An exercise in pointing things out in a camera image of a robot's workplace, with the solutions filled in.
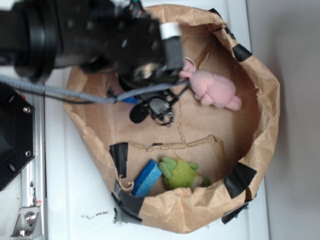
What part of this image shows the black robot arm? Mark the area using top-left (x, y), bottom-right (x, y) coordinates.
top-left (0, 0), bottom-right (184, 88)

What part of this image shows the pink plush toy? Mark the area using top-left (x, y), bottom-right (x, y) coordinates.
top-left (179, 57), bottom-right (242, 111)

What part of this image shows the blue sponge block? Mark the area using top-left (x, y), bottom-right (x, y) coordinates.
top-left (131, 159), bottom-right (162, 197)

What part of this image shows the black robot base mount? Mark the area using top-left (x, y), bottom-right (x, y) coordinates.
top-left (0, 83), bottom-right (35, 191)

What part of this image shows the green plush toy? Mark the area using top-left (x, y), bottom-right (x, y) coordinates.
top-left (158, 156), bottom-right (212, 191)

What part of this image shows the grey braided cable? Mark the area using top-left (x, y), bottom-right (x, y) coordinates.
top-left (0, 73), bottom-right (191, 105)

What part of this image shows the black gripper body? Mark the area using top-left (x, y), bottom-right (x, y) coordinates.
top-left (56, 0), bottom-right (166, 74)

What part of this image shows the brown paper bag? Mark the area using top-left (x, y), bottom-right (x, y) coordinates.
top-left (64, 4), bottom-right (280, 234)

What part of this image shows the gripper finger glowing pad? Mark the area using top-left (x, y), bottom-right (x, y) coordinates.
top-left (160, 22), bottom-right (184, 71)

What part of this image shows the aluminium frame rail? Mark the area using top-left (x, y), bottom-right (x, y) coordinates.
top-left (8, 88), bottom-right (48, 240)

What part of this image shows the metal corner bracket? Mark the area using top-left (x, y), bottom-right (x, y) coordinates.
top-left (10, 206), bottom-right (42, 240)

